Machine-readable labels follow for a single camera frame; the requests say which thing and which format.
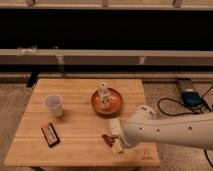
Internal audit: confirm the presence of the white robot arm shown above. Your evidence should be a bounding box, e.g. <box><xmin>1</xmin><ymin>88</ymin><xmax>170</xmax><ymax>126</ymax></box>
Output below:
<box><xmin>110</xmin><ymin>105</ymin><xmax>213</xmax><ymax>150</ymax></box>

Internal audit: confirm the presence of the brown red-tipped object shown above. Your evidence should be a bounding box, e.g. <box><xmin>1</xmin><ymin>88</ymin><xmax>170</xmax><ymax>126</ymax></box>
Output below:
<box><xmin>102</xmin><ymin>134</ymin><xmax>115</xmax><ymax>147</ymax></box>

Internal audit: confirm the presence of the orange plate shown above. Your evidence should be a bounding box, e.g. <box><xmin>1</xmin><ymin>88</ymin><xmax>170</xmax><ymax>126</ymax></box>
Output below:
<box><xmin>91</xmin><ymin>88</ymin><xmax>123</xmax><ymax>116</ymax></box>

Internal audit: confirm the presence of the small white bottle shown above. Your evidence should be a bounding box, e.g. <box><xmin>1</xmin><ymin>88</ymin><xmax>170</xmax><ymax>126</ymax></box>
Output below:
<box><xmin>98</xmin><ymin>82</ymin><xmax>109</xmax><ymax>109</ymax></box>

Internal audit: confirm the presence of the wooden table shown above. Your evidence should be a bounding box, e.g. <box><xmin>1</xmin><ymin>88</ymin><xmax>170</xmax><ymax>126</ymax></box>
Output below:
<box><xmin>4</xmin><ymin>79</ymin><xmax>160</xmax><ymax>167</ymax></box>

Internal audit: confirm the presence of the blue power adapter box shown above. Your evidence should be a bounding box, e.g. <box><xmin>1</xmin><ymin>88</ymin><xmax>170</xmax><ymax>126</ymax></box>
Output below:
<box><xmin>181</xmin><ymin>92</ymin><xmax>202</xmax><ymax>107</ymax></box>

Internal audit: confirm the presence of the black cable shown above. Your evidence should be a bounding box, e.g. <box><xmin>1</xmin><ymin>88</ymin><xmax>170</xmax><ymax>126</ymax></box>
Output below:
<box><xmin>157</xmin><ymin>83</ymin><xmax>213</xmax><ymax>168</ymax></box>

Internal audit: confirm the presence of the wooden shelf rail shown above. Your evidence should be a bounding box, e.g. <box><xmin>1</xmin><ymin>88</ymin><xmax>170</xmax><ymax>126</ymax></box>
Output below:
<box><xmin>0</xmin><ymin>48</ymin><xmax>213</xmax><ymax>66</ymax></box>

